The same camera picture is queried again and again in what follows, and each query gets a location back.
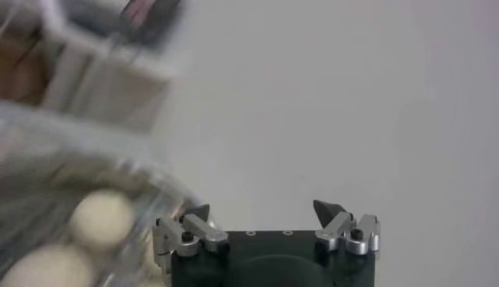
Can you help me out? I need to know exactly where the white side desk with mouse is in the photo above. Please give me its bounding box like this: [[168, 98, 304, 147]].
[[0, 0, 184, 133]]

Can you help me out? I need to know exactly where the white steamed baozi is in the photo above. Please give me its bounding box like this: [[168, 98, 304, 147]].
[[69, 189, 136, 250], [0, 244, 97, 287]]

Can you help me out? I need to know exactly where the black laptop with dark screen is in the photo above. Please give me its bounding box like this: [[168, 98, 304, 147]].
[[119, 0, 184, 44]]

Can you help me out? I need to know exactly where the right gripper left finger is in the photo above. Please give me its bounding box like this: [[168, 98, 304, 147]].
[[152, 203, 230, 274]]

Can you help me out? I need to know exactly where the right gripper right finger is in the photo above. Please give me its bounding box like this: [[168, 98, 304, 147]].
[[312, 199, 381, 260]]

